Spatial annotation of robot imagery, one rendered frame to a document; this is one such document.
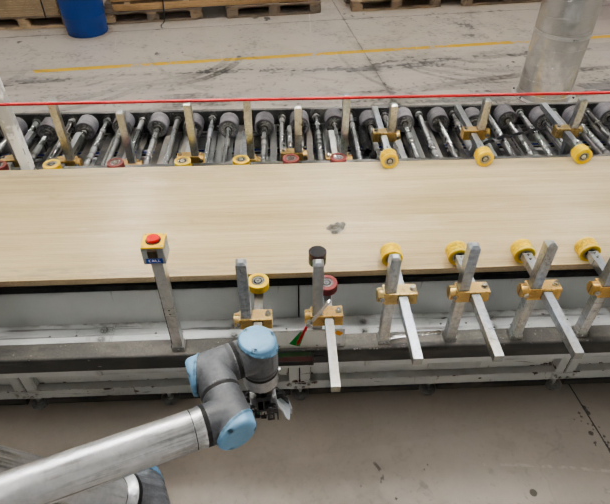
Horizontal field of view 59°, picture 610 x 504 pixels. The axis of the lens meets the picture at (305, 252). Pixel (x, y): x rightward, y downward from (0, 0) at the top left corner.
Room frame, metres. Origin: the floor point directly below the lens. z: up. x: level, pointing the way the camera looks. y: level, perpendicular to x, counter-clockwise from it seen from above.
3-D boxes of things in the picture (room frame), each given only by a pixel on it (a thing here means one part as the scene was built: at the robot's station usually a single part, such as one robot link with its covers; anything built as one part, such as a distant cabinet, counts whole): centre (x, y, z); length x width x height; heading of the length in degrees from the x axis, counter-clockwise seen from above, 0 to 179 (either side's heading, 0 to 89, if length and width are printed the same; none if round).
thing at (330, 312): (1.27, -0.07, 0.85); 0.14 x 0.06 x 0.05; 92
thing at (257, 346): (0.80, 0.11, 1.25); 0.10 x 0.09 x 0.12; 116
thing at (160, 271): (1.25, 0.47, 0.93); 0.05 x 0.05 x 0.45; 2
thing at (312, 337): (1.25, -0.01, 0.75); 0.26 x 0.01 x 0.10; 92
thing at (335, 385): (1.18, -0.09, 0.84); 0.43 x 0.03 x 0.04; 2
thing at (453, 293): (1.29, -0.57, 0.95); 0.14 x 0.06 x 0.05; 92
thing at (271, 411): (0.79, 0.11, 1.08); 0.09 x 0.08 x 0.12; 9
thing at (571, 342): (1.27, -0.83, 0.95); 0.50 x 0.04 x 0.04; 2
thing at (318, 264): (1.27, -0.04, 0.87); 0.04 x 0.04 x 0.48; 2
